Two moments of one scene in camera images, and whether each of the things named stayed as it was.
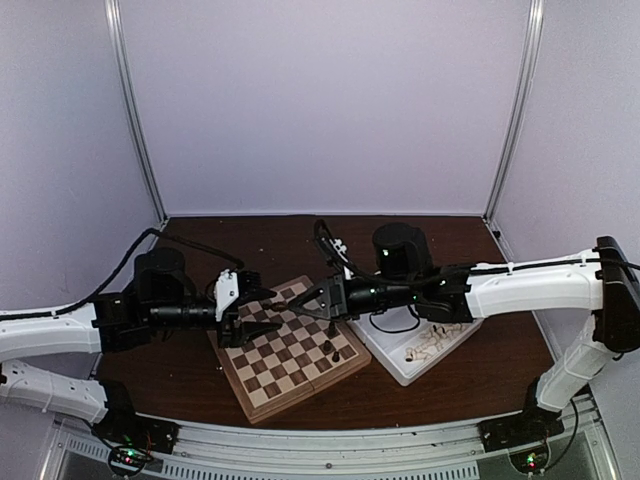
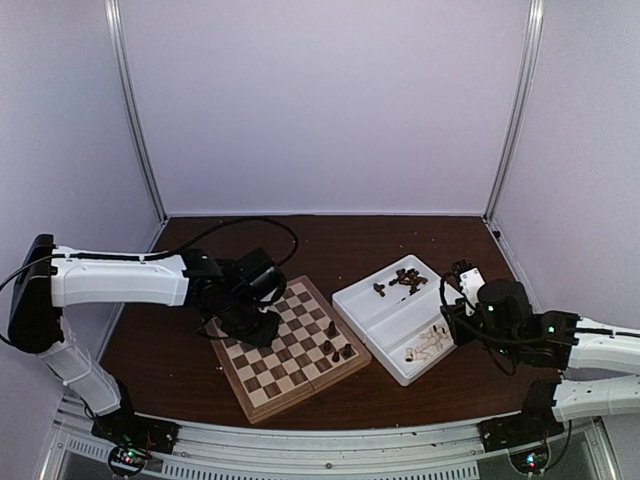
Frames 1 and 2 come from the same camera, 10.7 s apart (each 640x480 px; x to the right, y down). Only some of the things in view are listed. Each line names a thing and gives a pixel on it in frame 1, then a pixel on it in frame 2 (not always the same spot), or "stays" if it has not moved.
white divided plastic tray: [407, 344] stays
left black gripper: [249, 329] to [263, 336]
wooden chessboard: [271, 371] stays
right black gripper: [335, 299] to [455, 323]
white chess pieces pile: [432, 341] stays
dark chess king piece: [332, 331] stays
